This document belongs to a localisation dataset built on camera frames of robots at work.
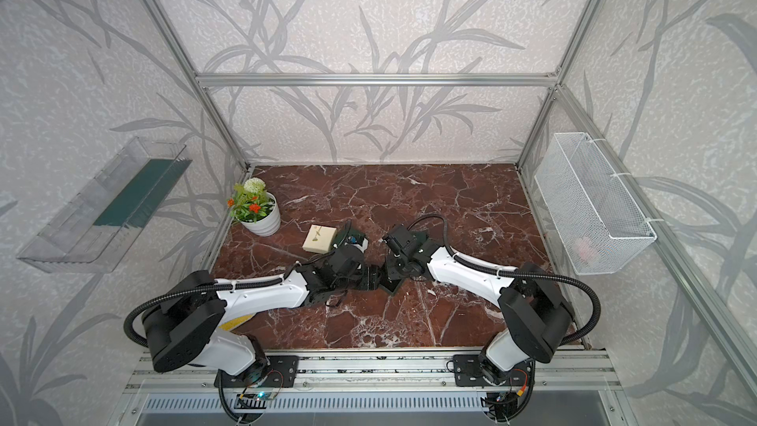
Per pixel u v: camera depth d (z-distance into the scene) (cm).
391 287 85
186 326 43
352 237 108
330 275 65
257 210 89
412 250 65
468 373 73
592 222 63
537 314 43
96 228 64
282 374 72
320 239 96
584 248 74
